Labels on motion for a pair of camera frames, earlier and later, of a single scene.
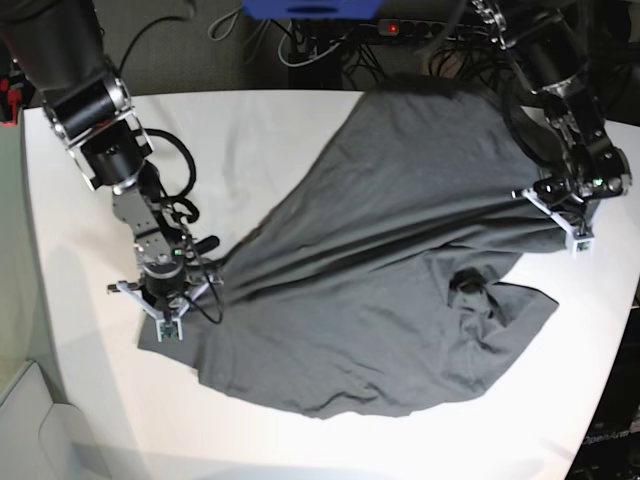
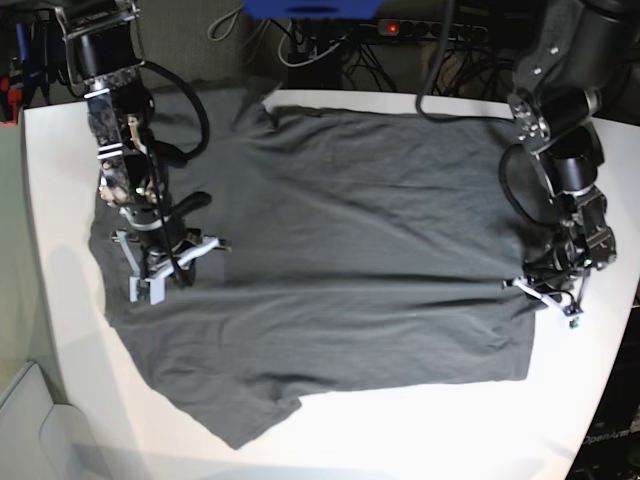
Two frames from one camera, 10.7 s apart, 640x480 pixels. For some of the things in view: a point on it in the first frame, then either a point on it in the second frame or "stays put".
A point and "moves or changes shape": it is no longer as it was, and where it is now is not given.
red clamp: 14,97 stays put
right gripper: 567,200 to 563,291
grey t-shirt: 374,284 moves or changes shape
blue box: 312,9 stays put
